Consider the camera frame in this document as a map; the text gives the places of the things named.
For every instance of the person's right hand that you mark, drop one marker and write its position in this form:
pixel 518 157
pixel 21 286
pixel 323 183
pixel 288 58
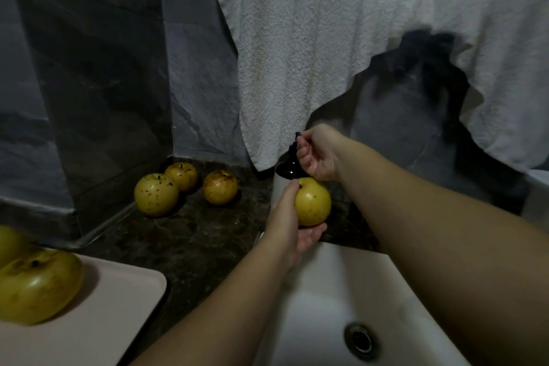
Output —
pixel 324 151

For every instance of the person's left hand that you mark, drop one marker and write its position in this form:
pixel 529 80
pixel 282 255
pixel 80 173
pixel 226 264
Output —
pixel 287 228

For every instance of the spotted yellow apple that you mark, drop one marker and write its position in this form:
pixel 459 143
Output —
pixel 8 244
pixel 313 201
pixel 39 286

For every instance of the dark soap pump bottle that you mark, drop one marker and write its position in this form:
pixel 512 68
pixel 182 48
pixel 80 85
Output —
pixel 287 168

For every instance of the group of yellow apples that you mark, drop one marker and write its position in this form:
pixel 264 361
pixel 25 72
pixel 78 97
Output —
pixel 156 194

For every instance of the beige plastic tray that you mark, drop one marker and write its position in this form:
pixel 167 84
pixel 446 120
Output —
pixel 94 318

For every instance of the person's right forearm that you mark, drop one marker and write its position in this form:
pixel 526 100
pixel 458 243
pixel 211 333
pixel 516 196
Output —
pixel 455 241

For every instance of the person's left forearm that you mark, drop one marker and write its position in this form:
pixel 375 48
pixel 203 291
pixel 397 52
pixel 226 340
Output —
pixel 223 318

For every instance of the white sink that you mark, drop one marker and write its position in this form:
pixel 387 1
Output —
pixel 317 318

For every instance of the white hanging towel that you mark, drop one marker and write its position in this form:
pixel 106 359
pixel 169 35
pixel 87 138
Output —
pixel 300 44

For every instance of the metal sink drain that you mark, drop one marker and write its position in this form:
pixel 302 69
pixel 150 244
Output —
pixel 361 340

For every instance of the white plastic basket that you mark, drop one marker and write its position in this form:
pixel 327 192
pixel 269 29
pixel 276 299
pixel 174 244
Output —
pixel 536 198

